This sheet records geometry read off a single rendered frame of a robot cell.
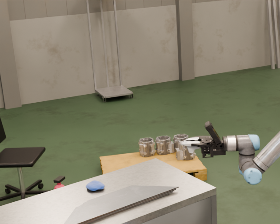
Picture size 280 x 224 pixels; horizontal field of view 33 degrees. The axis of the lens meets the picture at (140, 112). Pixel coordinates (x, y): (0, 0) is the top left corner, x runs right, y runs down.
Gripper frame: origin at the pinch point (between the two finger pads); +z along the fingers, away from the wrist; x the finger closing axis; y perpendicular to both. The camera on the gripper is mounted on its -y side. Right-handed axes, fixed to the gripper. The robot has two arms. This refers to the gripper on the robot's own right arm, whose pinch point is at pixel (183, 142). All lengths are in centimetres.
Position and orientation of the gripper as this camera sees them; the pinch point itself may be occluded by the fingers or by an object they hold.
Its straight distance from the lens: 223.2
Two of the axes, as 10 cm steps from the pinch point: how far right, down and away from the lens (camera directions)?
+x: 0.4, -4.1, 9.1
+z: -10.0, 0.5, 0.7
